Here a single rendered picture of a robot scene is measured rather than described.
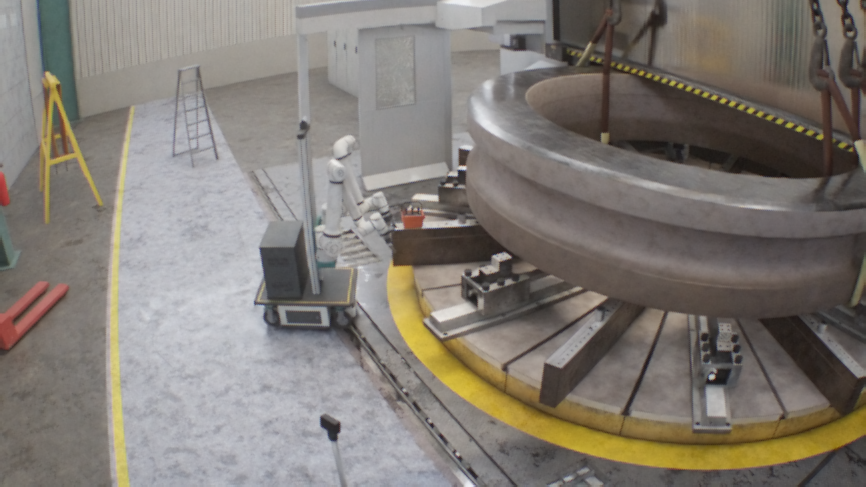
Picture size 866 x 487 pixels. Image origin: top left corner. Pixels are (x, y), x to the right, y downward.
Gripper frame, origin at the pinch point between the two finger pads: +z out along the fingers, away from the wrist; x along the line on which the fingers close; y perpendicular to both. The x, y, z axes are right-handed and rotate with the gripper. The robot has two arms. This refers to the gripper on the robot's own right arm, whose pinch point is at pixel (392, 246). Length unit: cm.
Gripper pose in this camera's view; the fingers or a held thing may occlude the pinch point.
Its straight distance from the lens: 541.1
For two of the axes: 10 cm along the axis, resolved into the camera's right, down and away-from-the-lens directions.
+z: 3.9, 7.6, 5.2
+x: 2.0, 4.8, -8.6
